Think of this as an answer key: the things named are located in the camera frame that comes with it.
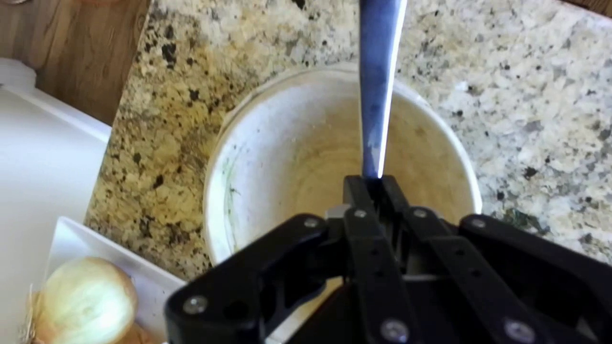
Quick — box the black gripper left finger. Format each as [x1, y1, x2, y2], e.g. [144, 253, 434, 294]
[165, 175, 417, 344]

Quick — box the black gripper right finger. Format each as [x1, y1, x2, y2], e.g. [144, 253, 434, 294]
[375, 175, 612, 344]

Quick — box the cream ceramic bowl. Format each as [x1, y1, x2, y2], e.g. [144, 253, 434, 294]
[201, 62, 484, 265]

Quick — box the large yellow onion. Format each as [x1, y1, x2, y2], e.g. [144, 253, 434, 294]
[35, 255, 140, 344]

